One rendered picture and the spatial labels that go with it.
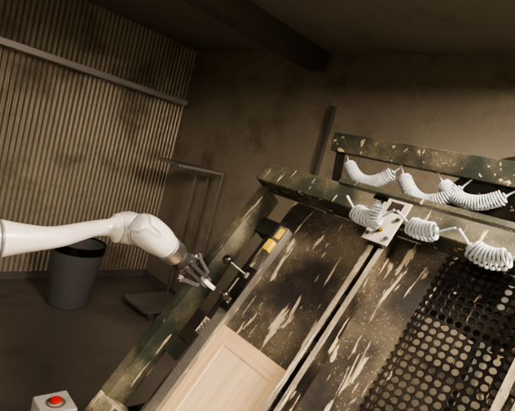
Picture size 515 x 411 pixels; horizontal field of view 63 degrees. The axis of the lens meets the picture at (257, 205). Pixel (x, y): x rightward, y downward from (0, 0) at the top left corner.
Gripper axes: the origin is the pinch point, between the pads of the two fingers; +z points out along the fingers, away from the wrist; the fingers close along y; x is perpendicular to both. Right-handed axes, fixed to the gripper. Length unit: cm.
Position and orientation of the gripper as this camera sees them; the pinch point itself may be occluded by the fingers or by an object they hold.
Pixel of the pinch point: (207, 283)
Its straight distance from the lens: 166.1
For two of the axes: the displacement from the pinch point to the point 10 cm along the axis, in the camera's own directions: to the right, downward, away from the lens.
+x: 6.6, 2.5, -7.1
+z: 4.6, 6.0, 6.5
